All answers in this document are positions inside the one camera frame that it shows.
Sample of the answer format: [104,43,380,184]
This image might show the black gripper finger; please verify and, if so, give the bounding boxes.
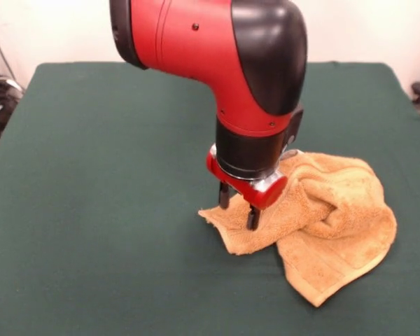
[218,181,232,211]
[246,204,261,231]

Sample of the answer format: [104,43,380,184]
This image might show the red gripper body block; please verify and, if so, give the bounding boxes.
[205,143,289,211]

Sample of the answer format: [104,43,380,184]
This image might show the orange terry towel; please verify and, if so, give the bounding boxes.
[197,149,398,309]

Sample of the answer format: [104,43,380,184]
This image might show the dark green table cloth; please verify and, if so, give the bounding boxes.
[0,61,420,336]

